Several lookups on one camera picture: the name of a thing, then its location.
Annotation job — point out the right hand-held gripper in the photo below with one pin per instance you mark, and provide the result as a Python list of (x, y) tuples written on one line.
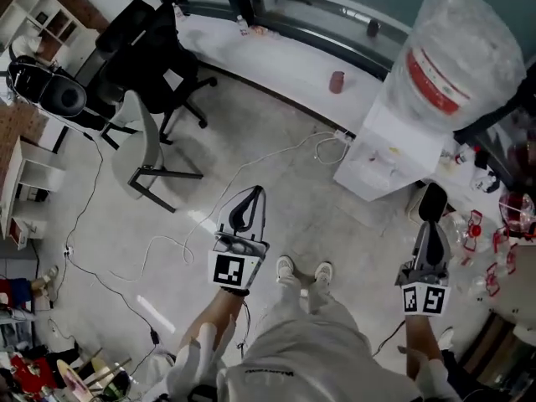
[(423, 300)]

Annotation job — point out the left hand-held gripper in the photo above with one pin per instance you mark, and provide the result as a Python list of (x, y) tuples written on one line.
[(228, 268)]

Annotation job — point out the white water dispenser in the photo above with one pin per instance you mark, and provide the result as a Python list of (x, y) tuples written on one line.
[(402, 140)]

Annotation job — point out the person's left forearm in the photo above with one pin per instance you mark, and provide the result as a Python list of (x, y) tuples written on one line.
[(213, 321)]

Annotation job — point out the person's right forearm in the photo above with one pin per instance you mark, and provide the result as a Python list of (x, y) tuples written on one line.
[(421, 341)]

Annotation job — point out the clear plastic bottle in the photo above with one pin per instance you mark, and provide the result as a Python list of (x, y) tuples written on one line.
[(241, 25)]

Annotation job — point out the large clear water bottle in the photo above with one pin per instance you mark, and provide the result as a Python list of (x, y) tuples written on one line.
[(456, 57)]

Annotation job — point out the white trash bin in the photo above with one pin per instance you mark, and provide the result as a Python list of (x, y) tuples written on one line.
[(435, 201)]

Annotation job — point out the person's left white shoe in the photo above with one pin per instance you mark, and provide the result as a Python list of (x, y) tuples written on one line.
[(285, 268)]

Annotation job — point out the person's white shoe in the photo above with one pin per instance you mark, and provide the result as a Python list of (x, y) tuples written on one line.
[(323, 271), (285, 268)]

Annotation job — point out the person's right white shoe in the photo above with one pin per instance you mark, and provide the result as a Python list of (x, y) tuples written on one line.
[(323, 271)]

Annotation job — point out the person's grey trousers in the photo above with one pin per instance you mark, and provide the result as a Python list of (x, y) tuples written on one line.
[(301, 300)]

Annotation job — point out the grey chair with black legs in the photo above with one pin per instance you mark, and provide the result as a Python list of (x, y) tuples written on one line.
[(142, 149)]

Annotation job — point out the black power adapter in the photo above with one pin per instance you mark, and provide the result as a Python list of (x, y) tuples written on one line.
[(155, 335)]

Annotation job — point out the person's white t-shirt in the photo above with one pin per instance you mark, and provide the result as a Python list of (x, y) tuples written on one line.
[(318, 358)]

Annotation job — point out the white window ledge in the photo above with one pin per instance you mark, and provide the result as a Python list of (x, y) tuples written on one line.
[(272, 61)]

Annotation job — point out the pink plastic cup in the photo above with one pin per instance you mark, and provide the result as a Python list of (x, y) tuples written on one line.
[(337, 82)]

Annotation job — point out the white floor power strip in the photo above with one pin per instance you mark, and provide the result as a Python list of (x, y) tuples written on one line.
[(69, 251)]

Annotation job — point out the black office chair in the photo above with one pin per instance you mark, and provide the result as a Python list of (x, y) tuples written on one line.
[(151, 57)]

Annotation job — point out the white open shelf unit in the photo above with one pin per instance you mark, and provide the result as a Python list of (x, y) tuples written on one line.
[(25, 11)]

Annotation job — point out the white wall power strip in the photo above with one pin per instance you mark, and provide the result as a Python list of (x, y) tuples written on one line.
[(343, 135)]

